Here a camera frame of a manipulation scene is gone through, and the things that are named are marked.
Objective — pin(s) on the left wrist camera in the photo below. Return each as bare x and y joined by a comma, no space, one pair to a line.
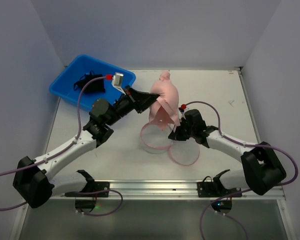
116,81

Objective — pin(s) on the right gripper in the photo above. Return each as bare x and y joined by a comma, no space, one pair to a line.
181,130

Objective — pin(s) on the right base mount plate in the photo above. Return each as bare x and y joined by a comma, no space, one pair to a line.
206,188

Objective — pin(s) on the black bra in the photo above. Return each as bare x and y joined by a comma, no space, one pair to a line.
97,86

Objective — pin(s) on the blue plastic bin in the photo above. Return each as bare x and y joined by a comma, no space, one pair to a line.
83,65

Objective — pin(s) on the base mount plate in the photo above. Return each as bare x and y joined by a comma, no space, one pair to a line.
206,188
96,189

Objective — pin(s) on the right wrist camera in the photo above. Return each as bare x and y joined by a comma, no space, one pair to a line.
183,109

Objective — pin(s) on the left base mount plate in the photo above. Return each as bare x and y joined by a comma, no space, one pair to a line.
96,189

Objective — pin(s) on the white mesh laundry bag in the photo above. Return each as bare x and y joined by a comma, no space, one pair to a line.
155,140

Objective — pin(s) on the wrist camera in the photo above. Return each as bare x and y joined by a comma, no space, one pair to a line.
116,81
183,109

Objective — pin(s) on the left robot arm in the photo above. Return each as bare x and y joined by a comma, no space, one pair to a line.
35,179

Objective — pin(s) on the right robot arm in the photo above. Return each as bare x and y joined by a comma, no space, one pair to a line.
261,168

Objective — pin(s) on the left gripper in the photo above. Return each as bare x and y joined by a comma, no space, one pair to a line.
134,100

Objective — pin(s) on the pink bra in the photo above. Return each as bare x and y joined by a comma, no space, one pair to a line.
165,110

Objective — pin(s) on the aluminium rail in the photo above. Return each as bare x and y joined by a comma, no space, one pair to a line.
161,189

